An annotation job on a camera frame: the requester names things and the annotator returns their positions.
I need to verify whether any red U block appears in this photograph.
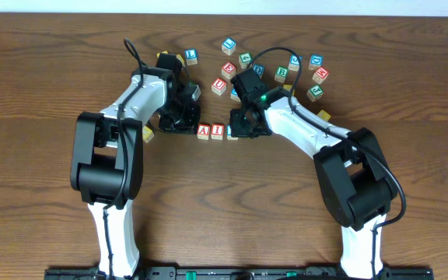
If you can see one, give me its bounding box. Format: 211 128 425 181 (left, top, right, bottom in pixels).
212 78 227 96

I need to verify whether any blue l block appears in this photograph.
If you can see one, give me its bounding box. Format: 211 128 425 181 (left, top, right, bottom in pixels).
222 37 236 56
184 49 198 65

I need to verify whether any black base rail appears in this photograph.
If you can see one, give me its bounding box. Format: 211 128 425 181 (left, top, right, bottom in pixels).
44 261 435 280

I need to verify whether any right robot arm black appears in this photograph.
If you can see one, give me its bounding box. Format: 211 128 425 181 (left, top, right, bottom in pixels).
230 68 404 279

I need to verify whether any blue S block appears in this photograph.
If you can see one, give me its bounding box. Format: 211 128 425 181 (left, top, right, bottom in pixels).
288 54 302 72

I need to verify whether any red M block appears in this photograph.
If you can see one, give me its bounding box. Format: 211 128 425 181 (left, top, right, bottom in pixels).
312 67 330 84

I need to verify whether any yellow block lower middle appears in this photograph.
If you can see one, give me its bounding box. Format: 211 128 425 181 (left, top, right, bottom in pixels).
142 126 154 143

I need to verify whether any green B block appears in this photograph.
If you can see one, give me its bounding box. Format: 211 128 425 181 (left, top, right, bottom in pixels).
274 66 289 83

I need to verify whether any blue D block right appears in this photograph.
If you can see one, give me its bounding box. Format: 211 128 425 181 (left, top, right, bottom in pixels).
308 54 324 70

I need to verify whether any yellow block top left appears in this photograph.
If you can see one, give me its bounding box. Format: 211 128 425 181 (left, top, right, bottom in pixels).
156 51 168 58

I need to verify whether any yellow C block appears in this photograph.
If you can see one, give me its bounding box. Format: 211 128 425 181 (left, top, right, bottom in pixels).
283 84 295 96

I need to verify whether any yellow K block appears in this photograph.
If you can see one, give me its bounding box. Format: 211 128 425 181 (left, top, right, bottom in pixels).
317 110 331 121

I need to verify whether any blue H block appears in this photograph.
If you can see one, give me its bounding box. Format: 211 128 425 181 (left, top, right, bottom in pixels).
230 89 240 102

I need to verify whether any blue question mark block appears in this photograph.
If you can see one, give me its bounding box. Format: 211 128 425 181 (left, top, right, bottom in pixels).
226 124 238 140

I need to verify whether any blue L block top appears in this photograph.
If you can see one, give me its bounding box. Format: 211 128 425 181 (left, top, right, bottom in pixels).
222 37 236 56

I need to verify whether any blue D block middle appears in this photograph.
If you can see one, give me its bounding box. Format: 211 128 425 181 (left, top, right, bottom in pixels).
253 64 265 79

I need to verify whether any green J block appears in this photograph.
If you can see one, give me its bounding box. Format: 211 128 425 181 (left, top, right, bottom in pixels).
307 85 324 102

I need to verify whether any blue d block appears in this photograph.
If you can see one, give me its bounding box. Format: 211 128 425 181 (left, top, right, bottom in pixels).
253 64 265 79
308 54 324 70

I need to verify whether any red I block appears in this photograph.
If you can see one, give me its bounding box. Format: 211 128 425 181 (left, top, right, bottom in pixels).
211 124 225 140

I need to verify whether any blue L block left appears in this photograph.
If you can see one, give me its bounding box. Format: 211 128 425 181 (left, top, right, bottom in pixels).
184 49 198 65

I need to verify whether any red E block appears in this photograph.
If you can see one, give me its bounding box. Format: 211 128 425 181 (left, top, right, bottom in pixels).
221 61 236 80

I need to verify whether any red A block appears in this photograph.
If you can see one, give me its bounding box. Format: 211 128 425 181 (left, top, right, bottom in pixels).
197 124 211 140

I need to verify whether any green 4 block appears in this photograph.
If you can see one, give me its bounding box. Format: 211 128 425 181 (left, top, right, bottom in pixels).
239 52 253 69

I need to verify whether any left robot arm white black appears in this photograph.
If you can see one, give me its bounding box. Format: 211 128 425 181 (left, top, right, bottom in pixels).
70 53 201 279

